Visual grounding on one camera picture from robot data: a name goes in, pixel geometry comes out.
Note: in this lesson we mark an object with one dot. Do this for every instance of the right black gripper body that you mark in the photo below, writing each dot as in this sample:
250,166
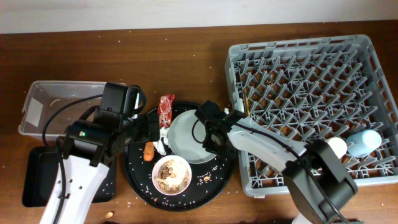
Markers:
213,145

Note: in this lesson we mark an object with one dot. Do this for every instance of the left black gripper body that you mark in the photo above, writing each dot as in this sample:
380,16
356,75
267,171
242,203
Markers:
143,134

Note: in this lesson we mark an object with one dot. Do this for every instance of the wooden chopstick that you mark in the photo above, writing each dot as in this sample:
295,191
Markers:
247,102

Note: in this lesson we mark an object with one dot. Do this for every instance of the white paper cup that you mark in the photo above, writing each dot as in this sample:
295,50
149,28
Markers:
338,146

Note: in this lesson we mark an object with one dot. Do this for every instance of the light blue plastic cup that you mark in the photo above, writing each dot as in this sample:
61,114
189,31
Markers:
363,143

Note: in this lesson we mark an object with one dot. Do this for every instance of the white plastic fork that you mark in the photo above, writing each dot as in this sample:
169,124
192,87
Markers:
240,105

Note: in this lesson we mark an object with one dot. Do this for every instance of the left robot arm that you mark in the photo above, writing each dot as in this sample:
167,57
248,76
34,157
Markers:
88,147

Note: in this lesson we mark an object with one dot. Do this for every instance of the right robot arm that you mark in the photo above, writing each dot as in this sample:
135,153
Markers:
318,182

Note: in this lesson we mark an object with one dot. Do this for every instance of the grey plastic dishwasher rack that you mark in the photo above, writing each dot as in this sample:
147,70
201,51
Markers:
320,88

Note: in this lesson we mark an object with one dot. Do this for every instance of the crumpled white tissue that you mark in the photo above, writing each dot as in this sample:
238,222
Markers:
162,144

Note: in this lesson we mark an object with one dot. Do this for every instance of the red snack wrapper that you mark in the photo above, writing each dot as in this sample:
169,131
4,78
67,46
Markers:
165,110

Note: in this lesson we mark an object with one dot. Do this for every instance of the orange carrot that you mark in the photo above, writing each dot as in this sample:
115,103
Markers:
149,151

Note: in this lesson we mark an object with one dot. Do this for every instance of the grey round plate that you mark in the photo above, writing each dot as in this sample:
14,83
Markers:
182,142

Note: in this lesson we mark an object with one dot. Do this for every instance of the pink bowl with food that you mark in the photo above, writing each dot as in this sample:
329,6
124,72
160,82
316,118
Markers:
171,175

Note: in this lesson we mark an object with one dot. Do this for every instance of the round black serving tray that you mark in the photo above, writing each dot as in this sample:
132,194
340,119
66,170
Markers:
208,180

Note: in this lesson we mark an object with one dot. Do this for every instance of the peanut on table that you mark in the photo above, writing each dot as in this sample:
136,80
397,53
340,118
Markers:
109,214

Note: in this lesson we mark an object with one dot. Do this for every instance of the clear plastic bin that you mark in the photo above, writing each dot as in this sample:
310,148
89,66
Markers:
51,106

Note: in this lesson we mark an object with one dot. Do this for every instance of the black rectangular tray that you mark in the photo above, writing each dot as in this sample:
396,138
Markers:
41,174

